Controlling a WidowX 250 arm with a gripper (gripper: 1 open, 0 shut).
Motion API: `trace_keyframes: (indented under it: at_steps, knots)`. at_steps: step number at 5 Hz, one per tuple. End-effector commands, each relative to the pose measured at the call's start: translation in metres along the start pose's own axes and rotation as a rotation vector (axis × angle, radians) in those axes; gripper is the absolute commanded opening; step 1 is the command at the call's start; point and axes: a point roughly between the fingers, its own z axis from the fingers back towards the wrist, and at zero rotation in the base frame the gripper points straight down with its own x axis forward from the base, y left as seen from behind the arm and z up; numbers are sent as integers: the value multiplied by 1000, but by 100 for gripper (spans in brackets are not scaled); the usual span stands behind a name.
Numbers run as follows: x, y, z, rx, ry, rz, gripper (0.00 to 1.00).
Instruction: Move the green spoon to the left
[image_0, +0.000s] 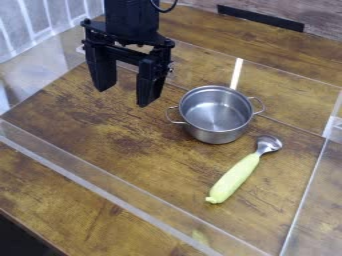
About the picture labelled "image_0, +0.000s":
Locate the clear acrylic right barrier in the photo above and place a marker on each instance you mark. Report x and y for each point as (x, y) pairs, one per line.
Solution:
(316, 231)

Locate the clear acrylic barrier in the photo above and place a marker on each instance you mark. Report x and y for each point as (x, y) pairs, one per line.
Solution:
(316, 231)
(193, 230)

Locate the small steel pot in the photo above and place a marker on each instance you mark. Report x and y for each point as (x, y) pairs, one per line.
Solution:
(217, 113)

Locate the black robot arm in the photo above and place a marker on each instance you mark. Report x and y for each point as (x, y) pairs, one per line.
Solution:
(133, 18)

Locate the black strip on backboard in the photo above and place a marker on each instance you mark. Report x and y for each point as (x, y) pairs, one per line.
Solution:
(261, 18)

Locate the green handled metal spoon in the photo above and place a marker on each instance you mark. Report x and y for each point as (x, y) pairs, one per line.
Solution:
(238, 173)

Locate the clear acrylic front barrier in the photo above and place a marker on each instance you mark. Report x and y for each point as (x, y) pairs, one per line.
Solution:
(193, 230)

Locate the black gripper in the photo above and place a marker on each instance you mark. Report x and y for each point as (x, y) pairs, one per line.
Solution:
(147, 51)

